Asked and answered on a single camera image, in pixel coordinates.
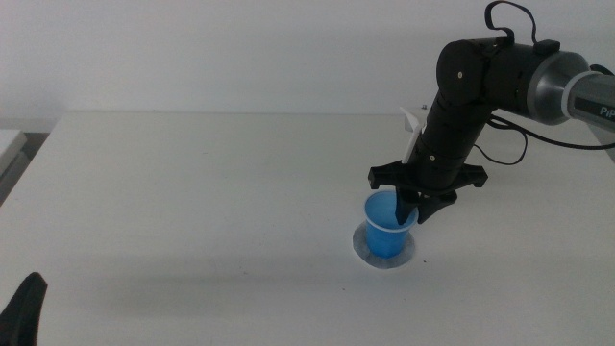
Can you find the blue plastic cup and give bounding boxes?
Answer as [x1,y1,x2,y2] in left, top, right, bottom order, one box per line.
[363,189,420,260]

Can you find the grey round cup mat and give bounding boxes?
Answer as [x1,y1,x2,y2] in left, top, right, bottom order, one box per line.
[352,219,417,271]

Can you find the white side table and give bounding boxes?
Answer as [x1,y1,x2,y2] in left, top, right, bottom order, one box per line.
[0,128,30,206]

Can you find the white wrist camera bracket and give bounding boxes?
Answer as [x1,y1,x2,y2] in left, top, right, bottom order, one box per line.
[399,106,429,165]

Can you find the black long camera cable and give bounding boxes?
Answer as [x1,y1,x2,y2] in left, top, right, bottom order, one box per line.
[472,113,615,167]

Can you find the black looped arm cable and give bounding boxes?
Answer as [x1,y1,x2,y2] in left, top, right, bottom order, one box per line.
[483,0,561,55]

